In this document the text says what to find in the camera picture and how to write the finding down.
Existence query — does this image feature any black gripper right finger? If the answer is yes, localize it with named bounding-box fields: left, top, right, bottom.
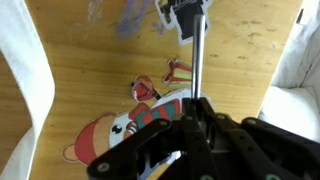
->
left=199, top=98, right=320, bottom=180

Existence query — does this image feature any dark figure sticker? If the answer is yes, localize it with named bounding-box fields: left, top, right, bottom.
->
left=154, top=0, right=214, bottom=46

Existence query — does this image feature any grey sofa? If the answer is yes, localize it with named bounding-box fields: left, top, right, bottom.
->
left=258, top=0, right=320, bottom=144

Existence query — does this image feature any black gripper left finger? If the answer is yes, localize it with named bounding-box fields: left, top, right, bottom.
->
left=86, top=97, right=216, bottom=180

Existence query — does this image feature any gift box sticker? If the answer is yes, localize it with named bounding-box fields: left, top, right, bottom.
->
left=162, top=59, right=195, bottom=90

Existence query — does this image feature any snowman sticker red hat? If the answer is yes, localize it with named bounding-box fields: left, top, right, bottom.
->
left=60, top=89, right=212, bottom=168

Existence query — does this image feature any red mitten sticker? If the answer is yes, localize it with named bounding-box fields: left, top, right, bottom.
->
left=130, top=74, right=163, bottom=103

